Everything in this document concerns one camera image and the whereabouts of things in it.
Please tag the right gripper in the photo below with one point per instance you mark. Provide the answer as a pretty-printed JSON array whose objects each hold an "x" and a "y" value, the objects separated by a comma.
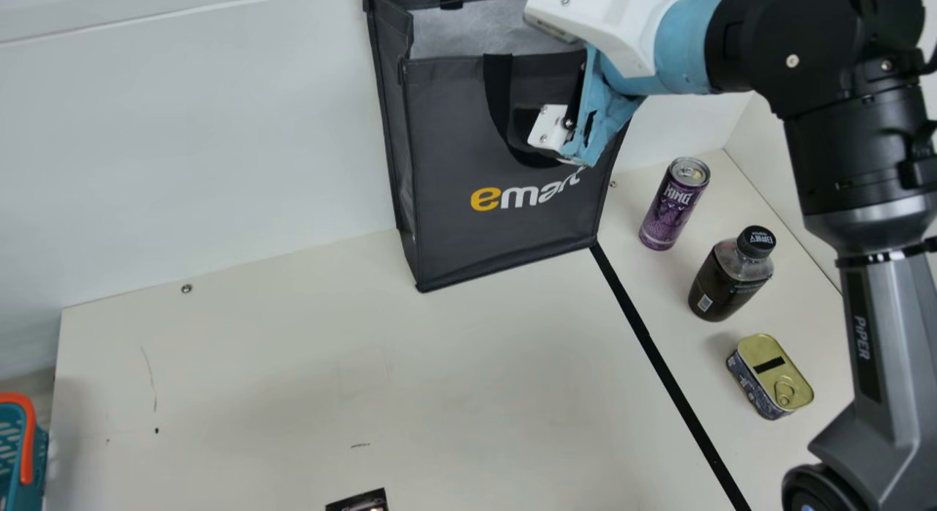
[{"x": 677, "y": 53}]

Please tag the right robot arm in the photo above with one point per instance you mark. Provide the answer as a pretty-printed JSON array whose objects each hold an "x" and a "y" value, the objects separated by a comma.
[{"x": 849, "y": 130}]

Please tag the purple can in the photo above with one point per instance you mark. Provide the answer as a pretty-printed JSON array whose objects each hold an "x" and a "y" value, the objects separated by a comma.
[{"x": 672, "y": 203}]

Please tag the dark coffee bottle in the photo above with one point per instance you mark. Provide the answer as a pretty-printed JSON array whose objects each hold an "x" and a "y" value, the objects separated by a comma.
[{"x": 725, "y": 284}]

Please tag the rectangular tin with gold lid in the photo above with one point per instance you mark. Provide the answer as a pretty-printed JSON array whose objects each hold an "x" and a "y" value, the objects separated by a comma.
[{"x": 772, "y": 375}]

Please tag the black strip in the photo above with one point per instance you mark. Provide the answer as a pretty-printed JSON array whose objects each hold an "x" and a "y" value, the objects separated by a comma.
[{"x": 662, "y": 364}]

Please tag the teal shopping basket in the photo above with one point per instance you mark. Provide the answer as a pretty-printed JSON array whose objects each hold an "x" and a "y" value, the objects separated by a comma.
[{"x": 15, "y": 460}]

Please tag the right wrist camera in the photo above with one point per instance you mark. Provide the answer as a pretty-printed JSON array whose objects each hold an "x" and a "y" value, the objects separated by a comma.
[{"x": 607, "y": 20}]

